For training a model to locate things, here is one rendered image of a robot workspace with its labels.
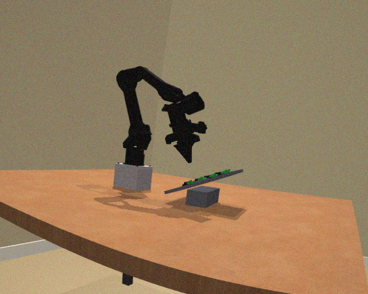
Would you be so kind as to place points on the light grey switch panel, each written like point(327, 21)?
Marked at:
point(203, 196)

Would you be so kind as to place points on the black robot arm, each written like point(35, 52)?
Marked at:
point(139, 133)

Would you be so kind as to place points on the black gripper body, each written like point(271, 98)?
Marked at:
point(178, 128)

